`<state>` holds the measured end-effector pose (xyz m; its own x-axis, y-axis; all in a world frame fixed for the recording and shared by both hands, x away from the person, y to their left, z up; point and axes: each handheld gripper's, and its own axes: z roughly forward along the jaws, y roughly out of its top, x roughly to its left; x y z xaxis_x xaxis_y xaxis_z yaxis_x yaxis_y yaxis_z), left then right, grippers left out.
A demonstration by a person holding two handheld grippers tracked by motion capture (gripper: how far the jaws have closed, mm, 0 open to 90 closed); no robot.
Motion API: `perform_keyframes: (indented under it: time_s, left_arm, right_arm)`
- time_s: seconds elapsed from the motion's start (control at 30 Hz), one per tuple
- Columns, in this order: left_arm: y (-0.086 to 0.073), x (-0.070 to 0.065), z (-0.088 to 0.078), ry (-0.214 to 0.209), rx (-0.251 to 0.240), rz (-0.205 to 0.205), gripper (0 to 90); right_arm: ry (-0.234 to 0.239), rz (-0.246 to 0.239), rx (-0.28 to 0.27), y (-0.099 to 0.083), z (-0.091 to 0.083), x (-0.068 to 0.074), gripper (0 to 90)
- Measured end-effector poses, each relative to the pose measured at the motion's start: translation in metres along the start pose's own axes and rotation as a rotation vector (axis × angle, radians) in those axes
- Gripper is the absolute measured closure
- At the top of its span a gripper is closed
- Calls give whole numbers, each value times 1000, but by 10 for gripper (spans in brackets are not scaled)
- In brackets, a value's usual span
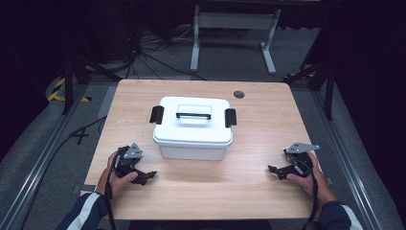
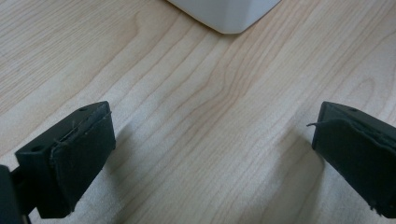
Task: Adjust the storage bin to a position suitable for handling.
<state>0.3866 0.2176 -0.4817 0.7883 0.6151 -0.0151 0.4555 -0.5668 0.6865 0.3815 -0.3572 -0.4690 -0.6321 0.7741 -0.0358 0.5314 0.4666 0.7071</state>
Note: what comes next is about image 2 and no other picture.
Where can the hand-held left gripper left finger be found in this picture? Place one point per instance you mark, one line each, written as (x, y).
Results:
(67, 155)

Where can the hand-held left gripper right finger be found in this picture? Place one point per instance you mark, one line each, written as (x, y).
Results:
(358, 149)

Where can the white plastic container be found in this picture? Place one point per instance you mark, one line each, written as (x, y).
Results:
(225, 14)

